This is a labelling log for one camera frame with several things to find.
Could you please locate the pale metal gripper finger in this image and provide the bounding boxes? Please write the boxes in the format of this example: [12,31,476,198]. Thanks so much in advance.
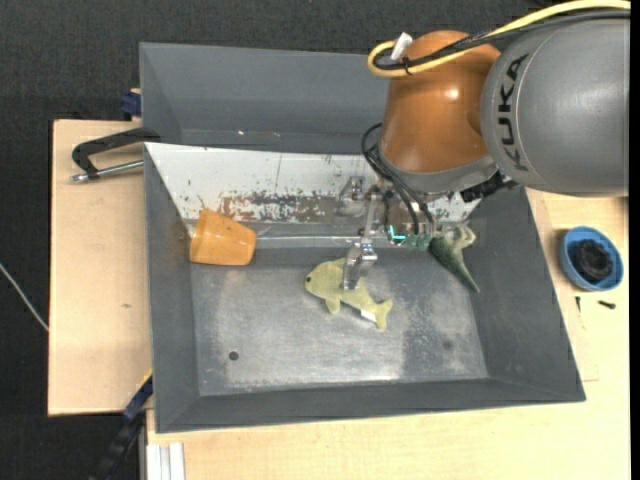
[341,245,362,290]
[357,237,378,283]

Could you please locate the yellow-green toy fish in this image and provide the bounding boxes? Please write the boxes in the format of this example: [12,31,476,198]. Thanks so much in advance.
[303,257,394,332]

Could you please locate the green toy dinosaur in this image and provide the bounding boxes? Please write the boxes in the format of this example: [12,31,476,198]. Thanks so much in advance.
[428,223,481,294]

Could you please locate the grey metal bin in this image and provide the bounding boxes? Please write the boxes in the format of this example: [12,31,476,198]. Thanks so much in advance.
[138,41,587,434]

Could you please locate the orange plastic cup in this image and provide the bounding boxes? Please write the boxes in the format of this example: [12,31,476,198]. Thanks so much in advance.
[188,208,258,267]

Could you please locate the blue bowl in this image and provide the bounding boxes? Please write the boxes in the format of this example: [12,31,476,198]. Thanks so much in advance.
[559,225,625,291]

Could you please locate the black round ribbed part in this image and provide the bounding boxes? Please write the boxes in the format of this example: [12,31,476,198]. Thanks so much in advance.
[574,240,615,283]

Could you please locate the black cylinder on white bracket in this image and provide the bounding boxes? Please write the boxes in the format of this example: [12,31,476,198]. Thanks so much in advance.
[459,170,517,203]

